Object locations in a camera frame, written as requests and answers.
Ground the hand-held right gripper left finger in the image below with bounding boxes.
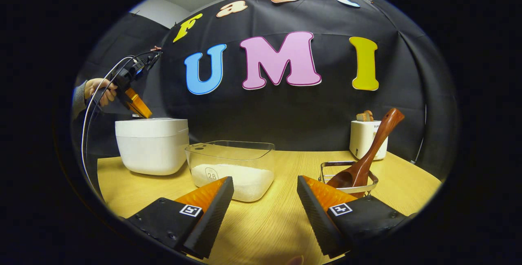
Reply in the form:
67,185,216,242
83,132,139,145
118,176,235,260

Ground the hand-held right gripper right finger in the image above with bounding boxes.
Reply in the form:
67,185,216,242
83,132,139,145
296,175,416,259

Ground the white rice cooker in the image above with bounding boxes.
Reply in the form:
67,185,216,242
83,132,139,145
115,118,190,176

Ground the brown wooden spoon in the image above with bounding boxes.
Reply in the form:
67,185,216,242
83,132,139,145
327,108,405,189

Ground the clear plastic container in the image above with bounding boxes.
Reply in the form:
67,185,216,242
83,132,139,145
185,140,276,203

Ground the small white toaster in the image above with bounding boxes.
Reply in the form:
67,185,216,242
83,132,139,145
349,120,388,161

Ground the black backdrop cloth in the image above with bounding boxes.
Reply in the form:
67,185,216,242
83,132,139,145
75,0,459,180

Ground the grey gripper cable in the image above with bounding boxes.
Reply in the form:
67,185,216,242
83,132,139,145
81,55,137,198

